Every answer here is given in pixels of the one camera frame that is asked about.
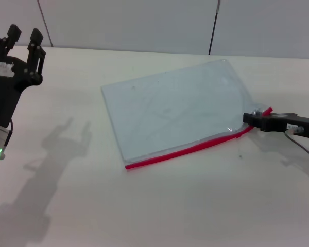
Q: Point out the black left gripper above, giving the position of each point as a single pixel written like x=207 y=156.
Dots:
x=0 y=97

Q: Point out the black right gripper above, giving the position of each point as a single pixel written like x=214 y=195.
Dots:
x=280 y=124

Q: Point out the red zip slider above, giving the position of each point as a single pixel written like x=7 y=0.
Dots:
x=239 y=136

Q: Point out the clear document bag red zip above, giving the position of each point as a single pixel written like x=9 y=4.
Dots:
x=175 y=110

